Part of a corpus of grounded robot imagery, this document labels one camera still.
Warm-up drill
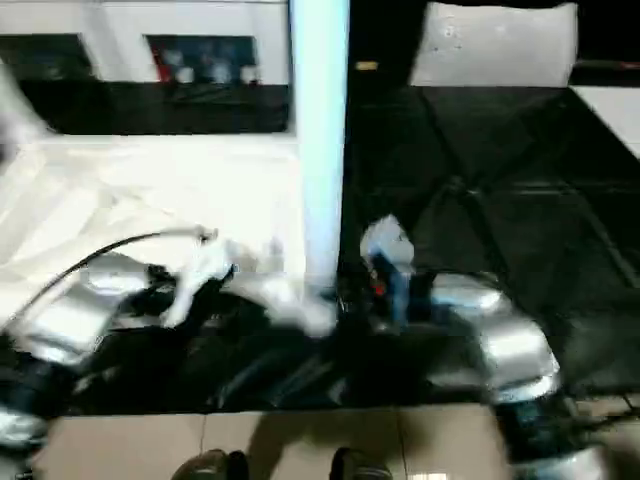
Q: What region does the white plastic table top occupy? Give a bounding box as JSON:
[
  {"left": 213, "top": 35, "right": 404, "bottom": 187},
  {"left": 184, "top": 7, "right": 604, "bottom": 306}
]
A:
[{"left": 0, "top": 132, "right": 337, "bottom": 337}]

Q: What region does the white plastic table leg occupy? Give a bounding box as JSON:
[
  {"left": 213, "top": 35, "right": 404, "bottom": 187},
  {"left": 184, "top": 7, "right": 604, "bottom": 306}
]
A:
[
  {"left": 288, "top": 0, "right": 350, "bottom": 304},
  {"left": 0, "top": 62, "right": 56, "bottom": 146}
]

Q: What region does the black quilted mat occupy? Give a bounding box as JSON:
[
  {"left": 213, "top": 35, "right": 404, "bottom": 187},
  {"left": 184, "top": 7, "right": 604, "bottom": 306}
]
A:
[{"left": 0, "top": 79, "right": 640, "bottom": 416}]

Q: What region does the black cabinet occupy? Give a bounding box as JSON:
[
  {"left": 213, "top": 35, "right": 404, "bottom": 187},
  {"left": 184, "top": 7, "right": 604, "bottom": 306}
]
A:
[{"left": 344, "top": 0, "right": 640, "bottom": 89}]

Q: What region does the pale panel with holes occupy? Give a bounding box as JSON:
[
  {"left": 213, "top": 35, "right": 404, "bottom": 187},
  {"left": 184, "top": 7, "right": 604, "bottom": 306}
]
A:
[{"left": 408, "top": 2, "right": 580, "bottom": 89}]

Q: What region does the white sideboard with glass doors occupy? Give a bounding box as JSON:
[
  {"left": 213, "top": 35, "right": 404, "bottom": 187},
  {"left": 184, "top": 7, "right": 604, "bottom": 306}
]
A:
[{"left": 0, "top": 0, "right": 296, "bottom": 86}]

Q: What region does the white flat board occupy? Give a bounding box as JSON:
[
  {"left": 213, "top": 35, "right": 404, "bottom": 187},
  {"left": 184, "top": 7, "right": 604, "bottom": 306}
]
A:
[{"left": 569, "top": 84, "right": 640, "bottom": 159}]

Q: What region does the black metal bar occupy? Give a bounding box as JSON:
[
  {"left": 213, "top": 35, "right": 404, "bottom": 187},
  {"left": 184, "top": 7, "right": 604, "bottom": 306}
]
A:
[{"left": 572, "top": 59, "right": 640, "bottom": 72}]

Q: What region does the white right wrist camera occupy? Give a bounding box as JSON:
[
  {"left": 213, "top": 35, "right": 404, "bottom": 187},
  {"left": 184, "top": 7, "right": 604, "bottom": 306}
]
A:
[{"left": 360, "top": 213, "right": 417, "bottom": 324}]

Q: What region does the black left camera cable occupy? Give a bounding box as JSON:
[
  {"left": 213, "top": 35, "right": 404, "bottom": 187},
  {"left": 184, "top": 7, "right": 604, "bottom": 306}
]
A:
[{"left": 0, "top": 227, "right": 217, "bottom": 341}]

